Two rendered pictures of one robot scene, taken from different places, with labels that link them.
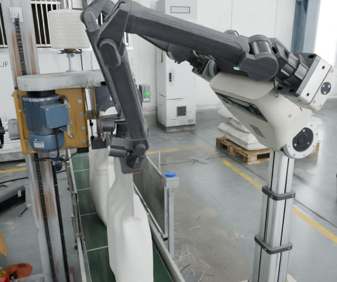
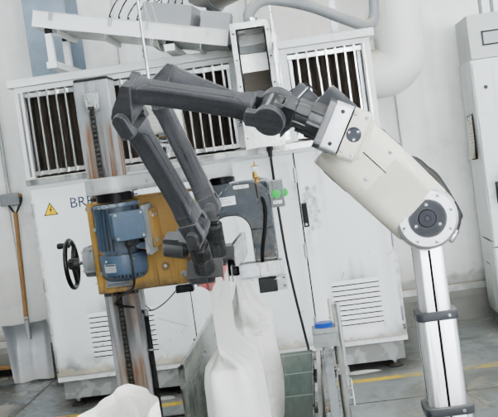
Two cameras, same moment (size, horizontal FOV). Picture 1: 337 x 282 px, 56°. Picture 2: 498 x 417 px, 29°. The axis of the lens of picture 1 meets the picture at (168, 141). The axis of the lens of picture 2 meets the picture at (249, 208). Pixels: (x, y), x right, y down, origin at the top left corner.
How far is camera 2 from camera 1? 168 cm
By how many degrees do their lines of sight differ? 27
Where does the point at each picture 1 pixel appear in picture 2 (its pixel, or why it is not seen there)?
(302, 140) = (427, 218)
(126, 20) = (128, 94)
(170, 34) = (173, 100)
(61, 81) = (138, 180)
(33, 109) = (102, 221)
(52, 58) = not seen: hidden behind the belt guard
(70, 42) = not seen: hidden behind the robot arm
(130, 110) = (166, 189)
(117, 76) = (141, 150)
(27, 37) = (105, 130)
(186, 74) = not seen: outside the picture
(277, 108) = (344, 170)
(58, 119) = (130, 229)
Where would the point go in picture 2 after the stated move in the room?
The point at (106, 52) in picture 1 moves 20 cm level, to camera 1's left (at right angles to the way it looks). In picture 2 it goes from (119, 126) to (51, 137)
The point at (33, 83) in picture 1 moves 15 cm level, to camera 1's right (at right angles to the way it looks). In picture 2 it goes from (101, 184) to (142, 179)
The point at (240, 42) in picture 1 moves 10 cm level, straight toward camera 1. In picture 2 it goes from (245, 98) to (219, 99)
